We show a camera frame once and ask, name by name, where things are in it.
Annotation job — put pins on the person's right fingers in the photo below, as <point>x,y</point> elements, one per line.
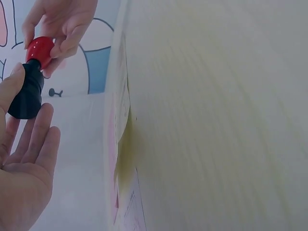
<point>63,48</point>

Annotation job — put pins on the red and black stamp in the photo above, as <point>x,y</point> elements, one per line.
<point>27,96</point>

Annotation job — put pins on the person's left hand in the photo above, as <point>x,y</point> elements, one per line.
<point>21,183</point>

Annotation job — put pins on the person's right hand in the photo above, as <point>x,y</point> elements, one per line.
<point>65,16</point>

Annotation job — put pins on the person's right thumb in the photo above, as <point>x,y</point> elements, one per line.
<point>28,29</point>

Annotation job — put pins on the person's left thumb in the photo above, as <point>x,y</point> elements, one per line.
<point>13,81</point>

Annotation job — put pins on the white printed paper sheet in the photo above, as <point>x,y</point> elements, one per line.
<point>133,207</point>
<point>121,96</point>

